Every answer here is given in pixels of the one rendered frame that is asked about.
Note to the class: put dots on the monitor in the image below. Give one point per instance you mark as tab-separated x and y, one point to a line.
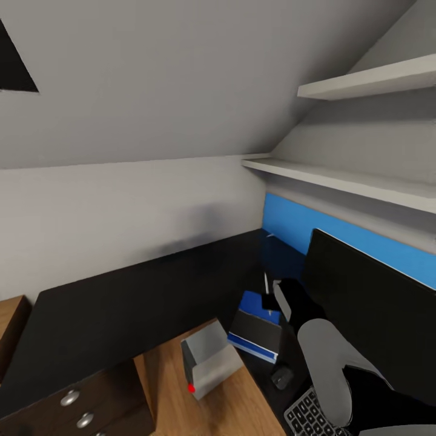
386	315

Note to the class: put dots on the notebook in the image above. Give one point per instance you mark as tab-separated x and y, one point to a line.
256	330

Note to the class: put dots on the mouse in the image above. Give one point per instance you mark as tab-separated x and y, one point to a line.
282	376

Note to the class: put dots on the folder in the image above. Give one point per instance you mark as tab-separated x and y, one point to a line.
252	303

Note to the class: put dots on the desktop computer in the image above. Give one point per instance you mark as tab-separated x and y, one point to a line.
208	359

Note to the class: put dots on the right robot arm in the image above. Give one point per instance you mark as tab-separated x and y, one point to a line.
352	393

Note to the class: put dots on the keyboard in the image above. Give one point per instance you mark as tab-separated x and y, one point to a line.
306	418

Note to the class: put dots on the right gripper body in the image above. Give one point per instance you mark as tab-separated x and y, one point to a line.
269	303

